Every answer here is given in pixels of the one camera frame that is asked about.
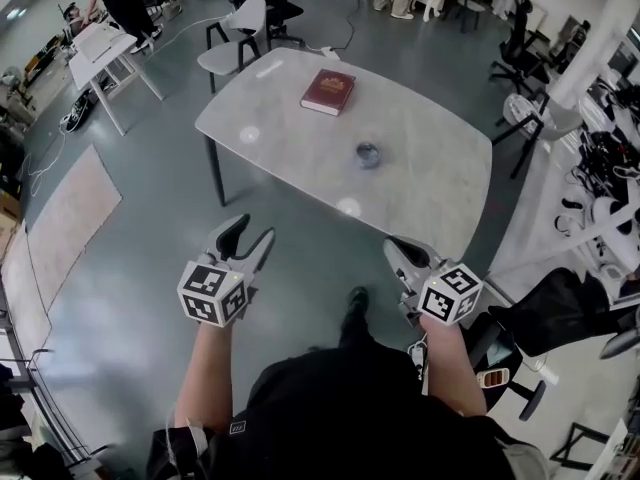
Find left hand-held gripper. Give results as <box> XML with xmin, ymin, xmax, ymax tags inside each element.
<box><xmin>177</xmin><ymin>213</ymin><xmax>277</xmax><ymax>328</ymax></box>

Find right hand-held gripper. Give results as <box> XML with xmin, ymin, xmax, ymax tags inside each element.
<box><xmin>383</xmin><ymin>236</ymin><xmax>485</xmax><ymax>327</ymax></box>

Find person's left forearm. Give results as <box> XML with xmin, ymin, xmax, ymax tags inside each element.
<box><xmin>172</xmin><ymin>317</ymin><xmax>237</xmax><ymax>435</ymax></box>

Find person's right forearm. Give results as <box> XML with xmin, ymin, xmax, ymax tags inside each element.
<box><xmin>417</xmin><ymin>312</ymin><xmax>489</xmax><ymax>417</ymax></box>

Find person's black trouser leg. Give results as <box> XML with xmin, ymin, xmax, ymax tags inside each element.
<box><xmin>338</xmin><ymin>286</ymin><xmax>372</xmax><ymax>355</ymax></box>

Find grey marble table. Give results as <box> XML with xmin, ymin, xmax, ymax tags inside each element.
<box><xmin>194</xmin><ymin>46</ymin><xmax>494</xmax><ymax>255</ymax></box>

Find white and brown handheld device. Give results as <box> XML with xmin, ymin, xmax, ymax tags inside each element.
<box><xmin>476</xmin><ymin>366</ymin><xmax>511</xmax><ymax>390</ymax></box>

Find black mesh office chair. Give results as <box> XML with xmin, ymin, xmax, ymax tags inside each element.
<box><xmin>468</xmin><ymin>266</ymin><xmax>640</xmax><ymax>422</ymax></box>

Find person's black shirt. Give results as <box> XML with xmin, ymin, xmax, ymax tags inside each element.
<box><xmin>148</xmin><ymin>347</ymin><xmax>551</xmax><ymax>480</ymax></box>

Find dark red hardcover book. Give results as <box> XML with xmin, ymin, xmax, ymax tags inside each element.
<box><xmin>299</xmin><ymin>68</ymin><xmax>357</xmax><ymax>118</ymax></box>

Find beige floor board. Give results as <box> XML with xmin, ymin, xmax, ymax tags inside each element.
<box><xmin>26</xmin><ymin>142</ymin><xmax>124</xmax><ymax>315</ymax></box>

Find white shell chair black legs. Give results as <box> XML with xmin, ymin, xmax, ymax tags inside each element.
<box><xmin>196</xmin><ymin>0</ymin><xmax>270</xmax><ymax>94</ymax></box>
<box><xmin>491</xmin><ymin>92</ymin><xmax>585</xmax><ymax>180</ymax></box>

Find white shelf with clutter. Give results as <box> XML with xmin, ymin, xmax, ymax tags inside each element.
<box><xmin>548</xmin><ymin>62</ymin><xmax>640</xmax><ymax>282</ymax></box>

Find white desk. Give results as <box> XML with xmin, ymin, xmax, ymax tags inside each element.
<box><xmin>67</xmin><ymin>20</ymin><xmax>166</xmax><ymax>137</ymax></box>

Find white floor cable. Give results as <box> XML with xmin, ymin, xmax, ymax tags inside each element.
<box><xmin>26</xmin><ymin>126</ymin><xmax>69</xmax><ymax>195</ymax></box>

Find black metal frame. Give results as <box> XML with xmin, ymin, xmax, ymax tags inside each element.
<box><xmin>548</xmin><ymin>420</ymin><xmax>612</xmax><ymax>470</ymax></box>

